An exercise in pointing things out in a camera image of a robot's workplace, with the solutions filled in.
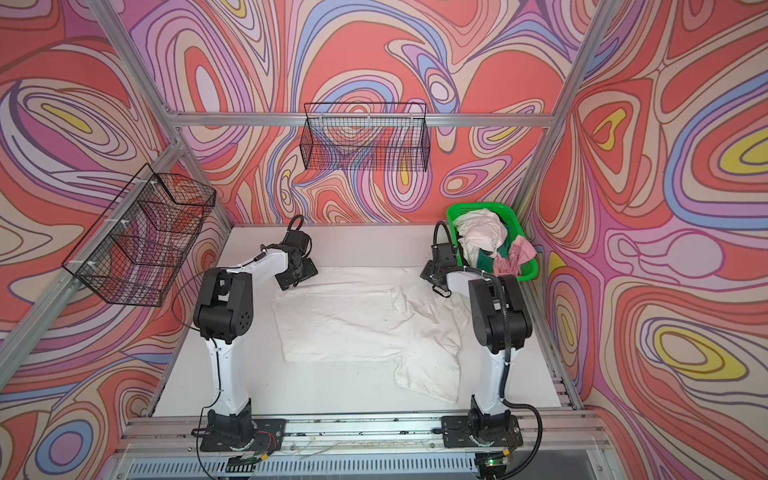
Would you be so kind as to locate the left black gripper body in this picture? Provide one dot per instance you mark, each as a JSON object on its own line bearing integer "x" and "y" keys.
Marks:
{"x": 307, "y": 270}

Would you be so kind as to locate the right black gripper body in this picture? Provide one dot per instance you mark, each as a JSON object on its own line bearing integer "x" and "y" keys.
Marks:
{"x": 432, "y": 270}

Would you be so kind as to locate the white t shirt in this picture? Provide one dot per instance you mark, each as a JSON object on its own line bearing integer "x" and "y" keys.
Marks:
{"x": 376, "y": 314}

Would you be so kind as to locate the green plastic laundry basket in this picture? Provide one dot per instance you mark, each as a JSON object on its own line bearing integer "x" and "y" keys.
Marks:
{"x": 507, "y": 216}

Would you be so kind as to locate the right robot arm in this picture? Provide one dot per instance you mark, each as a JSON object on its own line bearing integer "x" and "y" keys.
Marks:
{"x": 501, "y": 324}

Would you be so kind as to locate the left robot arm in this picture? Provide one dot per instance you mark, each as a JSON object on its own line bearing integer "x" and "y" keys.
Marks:
{"x": 225, "y": 311}

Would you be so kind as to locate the green cloth in basket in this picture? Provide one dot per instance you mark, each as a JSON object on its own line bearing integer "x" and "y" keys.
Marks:
{"x": 489, "y": 261}

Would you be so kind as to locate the white cloth in basket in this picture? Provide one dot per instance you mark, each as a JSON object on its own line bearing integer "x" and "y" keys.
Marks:
{"x": 480, "y": 230}

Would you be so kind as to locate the pink cloth in basket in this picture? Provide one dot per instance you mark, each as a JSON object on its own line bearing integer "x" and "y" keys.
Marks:
{"x": 517, "y": 254}

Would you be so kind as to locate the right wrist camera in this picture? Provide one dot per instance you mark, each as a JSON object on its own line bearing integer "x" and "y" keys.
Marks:
{"x": 444, "y": 255}

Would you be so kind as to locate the black wire basket back wall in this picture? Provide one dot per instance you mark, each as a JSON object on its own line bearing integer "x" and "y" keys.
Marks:
{"x": 356, "y": 136}

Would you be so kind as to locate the black wire basket wall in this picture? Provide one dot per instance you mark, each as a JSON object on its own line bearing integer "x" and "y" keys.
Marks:
{"x": 356, "y": 136}
{"x": 133, "y": 253}

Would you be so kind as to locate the black wire basket left wall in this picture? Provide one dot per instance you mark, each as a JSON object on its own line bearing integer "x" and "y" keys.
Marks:
{"x": 133, "y": 253}

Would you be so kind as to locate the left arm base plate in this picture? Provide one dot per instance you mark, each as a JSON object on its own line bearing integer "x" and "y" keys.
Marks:
{"x": 264, "y": 435}

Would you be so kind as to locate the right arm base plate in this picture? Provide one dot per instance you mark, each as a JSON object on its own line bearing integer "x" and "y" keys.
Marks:
{"x": 482, "y": 431}

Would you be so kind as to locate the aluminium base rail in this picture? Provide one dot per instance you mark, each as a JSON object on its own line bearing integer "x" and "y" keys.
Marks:
{"x": 369, "y": 446}

